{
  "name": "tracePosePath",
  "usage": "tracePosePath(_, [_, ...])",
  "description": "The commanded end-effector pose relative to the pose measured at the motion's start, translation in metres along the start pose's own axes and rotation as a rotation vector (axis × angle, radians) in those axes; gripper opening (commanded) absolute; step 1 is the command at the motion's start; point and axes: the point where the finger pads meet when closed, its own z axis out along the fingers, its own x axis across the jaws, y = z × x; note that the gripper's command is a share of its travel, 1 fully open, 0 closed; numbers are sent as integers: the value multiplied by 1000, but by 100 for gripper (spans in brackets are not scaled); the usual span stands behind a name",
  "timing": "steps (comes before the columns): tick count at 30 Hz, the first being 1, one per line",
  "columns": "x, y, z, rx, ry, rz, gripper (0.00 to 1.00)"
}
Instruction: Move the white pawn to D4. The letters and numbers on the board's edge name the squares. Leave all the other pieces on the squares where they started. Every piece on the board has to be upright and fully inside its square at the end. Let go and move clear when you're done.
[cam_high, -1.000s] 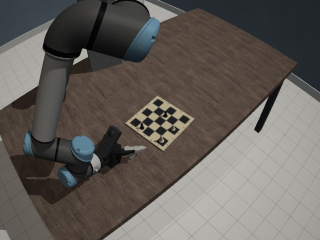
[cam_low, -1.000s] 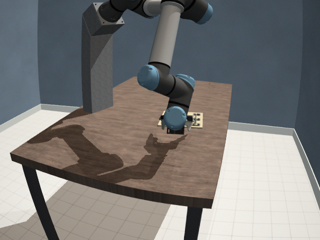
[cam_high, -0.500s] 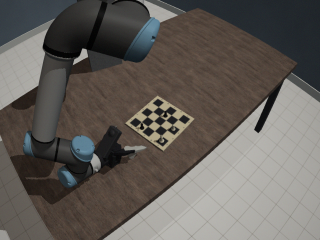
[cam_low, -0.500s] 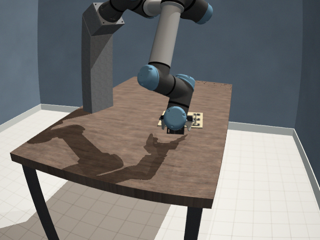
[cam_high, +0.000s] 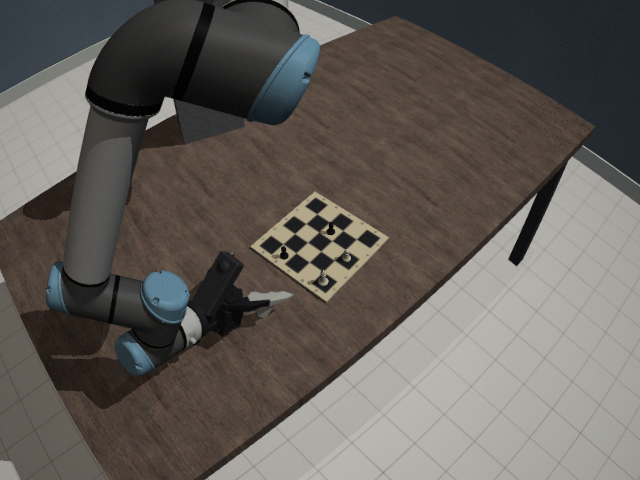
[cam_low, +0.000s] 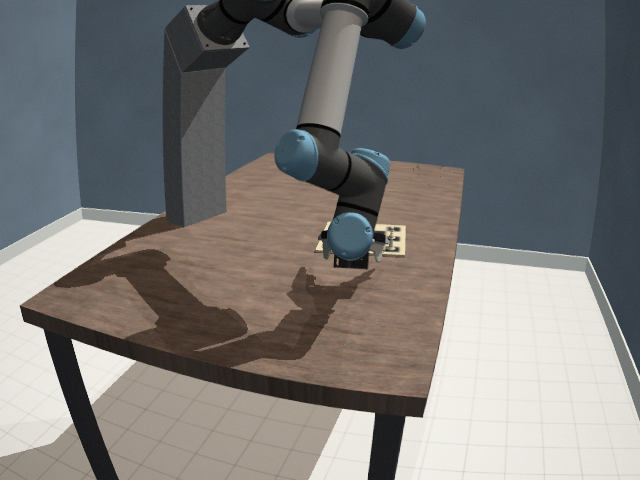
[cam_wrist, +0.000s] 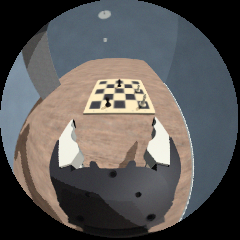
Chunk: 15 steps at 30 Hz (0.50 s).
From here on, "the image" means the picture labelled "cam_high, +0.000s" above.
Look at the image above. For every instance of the black and beige chessboard with pieces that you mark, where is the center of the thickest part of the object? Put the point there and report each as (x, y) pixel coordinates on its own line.
(304, 234)

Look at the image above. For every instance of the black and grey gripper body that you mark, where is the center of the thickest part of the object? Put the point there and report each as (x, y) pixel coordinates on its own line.
(222, 319)

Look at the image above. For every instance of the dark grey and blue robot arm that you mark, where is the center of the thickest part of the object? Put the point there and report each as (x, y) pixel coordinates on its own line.
(249, 63)

